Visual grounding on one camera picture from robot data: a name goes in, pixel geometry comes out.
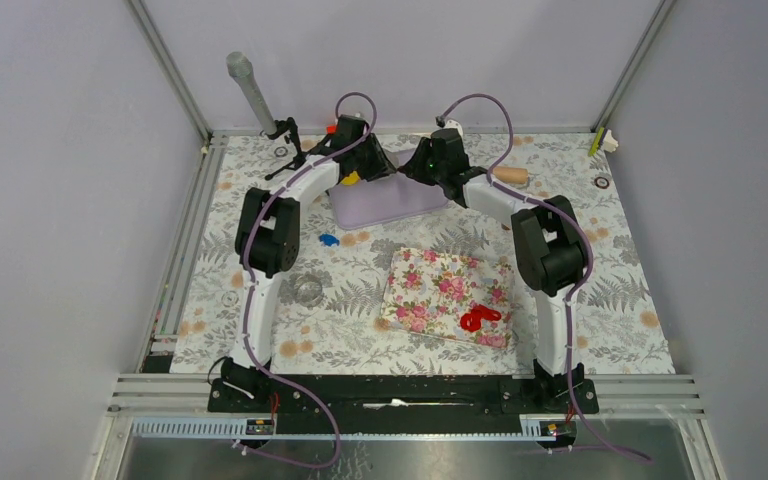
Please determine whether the white green clip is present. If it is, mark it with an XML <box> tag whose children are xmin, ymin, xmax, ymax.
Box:
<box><xmin>588</xmin><ymin>127</ymin><xmax>619</xmax><ymax>157</ymax></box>

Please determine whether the yellow dough disc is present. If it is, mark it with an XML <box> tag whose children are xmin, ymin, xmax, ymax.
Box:
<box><xmin>340</xmin><ymin>171</ymin><xmax>361</xmax><ymax>186</ymax></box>

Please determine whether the purple cable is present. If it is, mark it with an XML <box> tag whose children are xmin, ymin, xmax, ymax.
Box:
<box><xmin>234</xmin><ymin>91</ymin><xmax>379</xmax><ymax>470</ymax></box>
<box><xmin>435</xmin><ymin>93</ymin><xmax>654</xmax><ymax>465</ymax></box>

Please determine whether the black mini tripod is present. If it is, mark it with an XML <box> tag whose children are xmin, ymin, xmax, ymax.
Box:
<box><xmin>263</xmin><ymin>117</ymin><xmax>312</xmax><ymax>182</ymax></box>

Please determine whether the floral tray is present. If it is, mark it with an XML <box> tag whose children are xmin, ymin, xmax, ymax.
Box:
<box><xmin>376</xmin><ymin>248</ymin><xmax>515</xmax><ymax>349</ymax></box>

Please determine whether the blue small object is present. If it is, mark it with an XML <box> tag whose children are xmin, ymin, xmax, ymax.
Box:
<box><xmin>318</xmin><ymin>234</ymin><xmax>340</xmax><ymax>247</ymax></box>

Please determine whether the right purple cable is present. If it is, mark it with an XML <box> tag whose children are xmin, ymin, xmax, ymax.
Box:
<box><xmin>435</xmin><ymin>93</ymin><xmax>654</xmax><ymax>465</ymax></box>

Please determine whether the clear round cutter cup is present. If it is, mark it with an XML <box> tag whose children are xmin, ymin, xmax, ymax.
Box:
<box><xmin>294</xmin><ymin>275</ymin><xmax>324</xmax><ymax>308</ymax></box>

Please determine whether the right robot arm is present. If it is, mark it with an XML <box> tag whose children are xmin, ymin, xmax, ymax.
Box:
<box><xmin>399</xmin><ymin>128</ymin><xmax>593</xmax><ymax>412</ymax></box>

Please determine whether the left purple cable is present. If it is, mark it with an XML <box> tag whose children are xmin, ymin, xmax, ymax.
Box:
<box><xmin>234</xmin><ymin>91</ymin><xmax>379</xmax><ymax>470</ymax></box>

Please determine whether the wooden dough roller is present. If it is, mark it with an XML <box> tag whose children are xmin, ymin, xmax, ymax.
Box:
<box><xmin>492</xmin><ymin>166</ymin><xmax>529</xmax><ymax>185</ymax></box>

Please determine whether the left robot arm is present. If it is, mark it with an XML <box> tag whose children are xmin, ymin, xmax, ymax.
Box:
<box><xmin>219</xmin><ymin>115</ymin><xmax>395</xmax><ymax>411</ymax></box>

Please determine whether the purple tray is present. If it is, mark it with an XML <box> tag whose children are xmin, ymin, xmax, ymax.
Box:
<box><xmin>328</xmin><ymin>173</ymin><xmax>449</xmax><ymax>230</ymax></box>

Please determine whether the grey microphone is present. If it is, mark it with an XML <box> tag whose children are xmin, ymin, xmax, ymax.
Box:
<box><xmin>226</xmin><ymin>51</ymin><xmax>278</xmax><ymax>136</ymax></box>

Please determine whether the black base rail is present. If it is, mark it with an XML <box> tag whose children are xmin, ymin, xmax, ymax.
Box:
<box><xmin>207</xmin><ymin>371</ymin><xmax>599</xmax><ymax>436</ymax></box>

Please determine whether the red dough ring scrap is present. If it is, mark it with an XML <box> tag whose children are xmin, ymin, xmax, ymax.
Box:
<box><xmin>459</xmin><ymin>304</ymin><xmax>502</xmax><ymax>333</ymax></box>

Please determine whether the floral table mat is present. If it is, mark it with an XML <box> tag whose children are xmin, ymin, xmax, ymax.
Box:
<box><xmin>170</xmin><ymin>134</ymin><xmax>674</xmax><ymax>375</ymax></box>

